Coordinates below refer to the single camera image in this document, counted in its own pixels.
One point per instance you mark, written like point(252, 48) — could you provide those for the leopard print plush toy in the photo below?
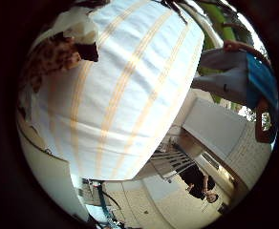
point(50, 57)

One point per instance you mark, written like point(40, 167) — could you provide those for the person in black clothes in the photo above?
point(198, 184)

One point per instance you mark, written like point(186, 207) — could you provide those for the white orange-striped tablecloth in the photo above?
point(123, 95)

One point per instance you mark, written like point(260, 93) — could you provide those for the person in blue shirt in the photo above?
point(241, 82)

